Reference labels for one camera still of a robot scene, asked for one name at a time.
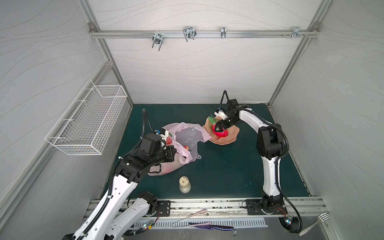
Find left metal hook clamp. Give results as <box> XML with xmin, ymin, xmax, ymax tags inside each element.
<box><xmin>152</xmin><ymin>33</ymin><xmax>164</xmax><ymax>51</ymax></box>

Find small metal ring clamp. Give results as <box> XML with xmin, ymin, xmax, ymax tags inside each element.
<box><xmin>221</xmin><ymin>27</ymin><xmax>227</xmax><ymax>39</ymax></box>

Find red dragon fruit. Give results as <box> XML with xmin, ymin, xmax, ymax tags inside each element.
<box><xmin>208</xmin><ymin>116</ymin><xmax>229</xmax><ymax>139</ymax></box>

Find metal hook clamp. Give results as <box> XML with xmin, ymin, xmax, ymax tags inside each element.
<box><xmin>152</xmin><ymin>33</ymin><xmax>164</xmax><ymax>51</ymax></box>
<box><xmin>183</xmin><ymin>26</ymin><xmax>197</xmax><ymax>42</ymax></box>

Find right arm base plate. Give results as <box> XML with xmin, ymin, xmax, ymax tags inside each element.
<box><xmin>245</xmin><ymin>198</ymin><xmax>287</xmax><ymax>216</ymax></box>

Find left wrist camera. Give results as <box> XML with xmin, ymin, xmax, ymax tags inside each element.
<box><xmin>155</xmin><ymin>128</ymin><xmax>173</xmax><ymax>145</ymax></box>

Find small beige bottle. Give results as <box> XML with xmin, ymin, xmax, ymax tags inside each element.
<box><xmin>179</xmin><ymin>176</ymin><xmax>192</xmax><ymax>194</ymax></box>

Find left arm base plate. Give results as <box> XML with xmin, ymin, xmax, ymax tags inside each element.
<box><xmin>148</xmin><ymin>201</ymin><xmax>171</xmax><ymax>217</ymax></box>

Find right silver fork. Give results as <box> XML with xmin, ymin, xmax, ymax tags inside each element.
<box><xmin>299</xmin><ymin>212</ymin><xmax>332</xmax><ymax>236</ymax></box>

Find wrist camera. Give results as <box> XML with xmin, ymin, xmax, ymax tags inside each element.
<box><xmin>155</xmin><ymin>128</ymin><xmax>173</xmax><ymax>145</ymax></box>
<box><xmin>215</xmin><ymin>110</ymin><xmax>228</xmax><ymax>120</ymax></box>

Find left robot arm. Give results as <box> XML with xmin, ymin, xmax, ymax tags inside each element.
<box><xmin>63</xmin><ymin>109</ymin><xmax>177</xmax><ymax>240</ymax></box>

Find middle metal hook clamp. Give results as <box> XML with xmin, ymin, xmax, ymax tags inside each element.
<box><xmin>183</xmin><ymin>26</ymin><xmax>197</xmax><ymax>42</ymax></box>

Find pink plastic bag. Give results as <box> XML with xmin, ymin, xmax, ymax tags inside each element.
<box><xmin>148</xmin><ymin>122</ymin><xmax>211</xmax><ymax>176</ymax></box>

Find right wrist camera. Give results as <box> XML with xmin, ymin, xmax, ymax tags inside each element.
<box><xmin>215</xmin><ymin>110</ymin><xmax>228</xmax><ymax>120</ymax></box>

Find right metal bracket clamp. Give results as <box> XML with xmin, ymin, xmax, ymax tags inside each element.
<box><xmin>282</xmin><ymin>27</ymin><xmax>309</xmax><ymax>39</ymax></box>

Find purple handled knife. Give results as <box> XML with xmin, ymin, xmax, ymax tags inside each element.
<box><xmin>189</xmin><ymin>222</ymin><xmax>235</xmax><ymax>231</ymax></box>

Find tan fruit plate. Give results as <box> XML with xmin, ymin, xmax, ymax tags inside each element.
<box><xmin>203</xmin><ymin>118</ymin><xmax>240</xmax><ymax>146</ymax></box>

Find white wire basket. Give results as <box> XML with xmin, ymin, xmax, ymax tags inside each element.
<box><xmin>45</xmin><ymin>80</ymin><xmax>127</xmax><ymax>156</ymax></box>

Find metal crossbar rail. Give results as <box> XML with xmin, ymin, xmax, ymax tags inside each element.
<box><xmin>90</xmin><ymin>29</ymin><xmax>321</xmax><ymax>39</ymax></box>

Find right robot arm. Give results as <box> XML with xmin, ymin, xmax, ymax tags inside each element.
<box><xmin>211</xmin><ymin>90</ymin><xmax>303</xmax><ymax>234</ymax></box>

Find pink clear tongs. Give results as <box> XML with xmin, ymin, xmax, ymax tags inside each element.
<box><xmin>172</xmin><ymin>209</ymin><xmax>208</xmax><ymax>227</ymax></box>

